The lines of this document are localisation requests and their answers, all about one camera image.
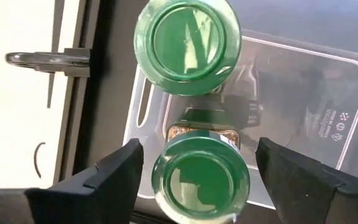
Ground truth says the black table clamp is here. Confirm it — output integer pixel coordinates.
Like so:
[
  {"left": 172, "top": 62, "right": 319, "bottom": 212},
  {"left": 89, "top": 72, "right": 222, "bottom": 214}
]
[{"left": 4, "top": 47, "right": 91, "bottom": 78}]

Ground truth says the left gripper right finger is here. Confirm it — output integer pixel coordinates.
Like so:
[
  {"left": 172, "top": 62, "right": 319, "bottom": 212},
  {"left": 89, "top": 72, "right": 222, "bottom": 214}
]
[{"left": 255, "top": 136, "right": 358, "bottom": 224}]

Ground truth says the green-lid glass spice jar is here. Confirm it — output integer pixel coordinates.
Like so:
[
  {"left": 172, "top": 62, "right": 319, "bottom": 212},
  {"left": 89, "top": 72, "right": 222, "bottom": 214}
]
[
  {"left": 150, "top": 124, "right": 251, "bottom": 224},
  {"left": 134, "top": 0, "right": 264, "bottom": 130}
]

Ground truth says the clear plastic bin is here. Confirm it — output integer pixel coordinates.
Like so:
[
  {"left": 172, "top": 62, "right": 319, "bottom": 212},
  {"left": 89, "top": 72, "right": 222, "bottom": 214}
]
[{"left": 122, "top": 28, "right": 358, "bottom": 215}]

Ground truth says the long black bar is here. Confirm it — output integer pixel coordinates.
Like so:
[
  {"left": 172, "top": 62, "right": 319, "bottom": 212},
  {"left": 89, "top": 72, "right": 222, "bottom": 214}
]
[{"left": 47, "top": 0, "right": 65, "bottom": 109}]

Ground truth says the black aluminium table frame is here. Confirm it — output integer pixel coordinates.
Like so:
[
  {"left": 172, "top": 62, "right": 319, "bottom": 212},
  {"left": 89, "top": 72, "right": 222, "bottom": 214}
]
[{"left": 53, "top": 0, "right": 105, "bottom": 187}]

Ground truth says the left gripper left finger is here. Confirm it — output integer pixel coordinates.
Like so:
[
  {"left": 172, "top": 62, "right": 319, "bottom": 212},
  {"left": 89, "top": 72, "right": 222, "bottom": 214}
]
[{"left": 24, "top": 138, "right": 145, "bottom": 224}]

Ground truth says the black cable loop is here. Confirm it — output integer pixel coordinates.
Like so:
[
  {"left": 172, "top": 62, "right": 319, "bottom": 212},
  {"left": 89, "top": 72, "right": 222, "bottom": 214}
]
[{"left": 33, "top": 142, "right": 47, "bottom": 179}]

